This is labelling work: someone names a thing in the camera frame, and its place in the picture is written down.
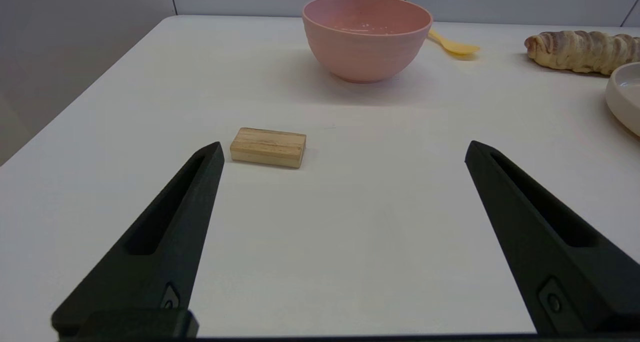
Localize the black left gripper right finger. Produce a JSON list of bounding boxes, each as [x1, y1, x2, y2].
[[464, 140, 640, 337]]

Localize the small wooden block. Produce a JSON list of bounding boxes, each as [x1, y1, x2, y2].
[[230, 127, 307, 169]]

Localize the swirled bread roll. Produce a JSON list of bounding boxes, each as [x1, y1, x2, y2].
[[524, 30, 640, 76]]

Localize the yellow plastic spoon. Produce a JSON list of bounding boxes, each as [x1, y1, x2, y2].
[[428, 28, 481, 57]]

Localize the pink bowl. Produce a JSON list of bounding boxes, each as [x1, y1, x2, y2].
[[302, 0, 434, 84]]

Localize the beige round plate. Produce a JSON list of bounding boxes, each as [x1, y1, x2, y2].
[[605, 62, 640, 137]]

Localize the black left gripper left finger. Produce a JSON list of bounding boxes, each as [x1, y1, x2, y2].
[[51, 141, 225, 340]]

